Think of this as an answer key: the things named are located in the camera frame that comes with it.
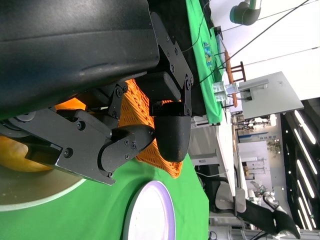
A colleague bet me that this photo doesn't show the white desk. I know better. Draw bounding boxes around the white desk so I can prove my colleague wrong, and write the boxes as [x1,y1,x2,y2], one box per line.
[191,109,242,198]

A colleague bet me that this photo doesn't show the grey flat monitor panel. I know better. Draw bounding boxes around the grey flat monitor panel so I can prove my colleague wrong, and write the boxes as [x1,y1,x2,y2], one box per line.
[237,71,305,120]

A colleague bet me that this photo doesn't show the green tablecloth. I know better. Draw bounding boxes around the green tablecloth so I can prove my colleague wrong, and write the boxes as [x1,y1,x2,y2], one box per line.
[0,154,210,240]

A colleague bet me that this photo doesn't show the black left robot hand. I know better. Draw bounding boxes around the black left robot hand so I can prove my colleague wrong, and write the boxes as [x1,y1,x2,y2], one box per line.
[0,0,195,186]

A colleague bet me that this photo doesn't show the brown wooden chair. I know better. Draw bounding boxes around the brown wooden chair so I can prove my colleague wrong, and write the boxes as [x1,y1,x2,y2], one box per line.
[224,49,247,108]

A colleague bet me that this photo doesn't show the orange wicker basket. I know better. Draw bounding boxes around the orange wicker basket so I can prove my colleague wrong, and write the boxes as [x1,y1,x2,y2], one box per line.
[117,78,185,179]

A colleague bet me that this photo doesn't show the grey-green round bowl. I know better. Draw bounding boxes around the grey-green round bowl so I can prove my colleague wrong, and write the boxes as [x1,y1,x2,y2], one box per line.
[0,163,87,213]

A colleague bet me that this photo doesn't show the black grey office chair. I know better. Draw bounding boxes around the black grey office chair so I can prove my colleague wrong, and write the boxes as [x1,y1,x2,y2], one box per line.
[207,174,302,240]

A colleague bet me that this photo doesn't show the lavender round plate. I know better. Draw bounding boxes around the lavender round plate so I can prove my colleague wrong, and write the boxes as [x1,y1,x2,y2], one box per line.
[122,180,176,240]

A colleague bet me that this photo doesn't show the orange white striped bun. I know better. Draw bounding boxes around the orange white striped bun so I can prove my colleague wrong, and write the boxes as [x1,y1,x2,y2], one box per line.
[0,136,54,173]

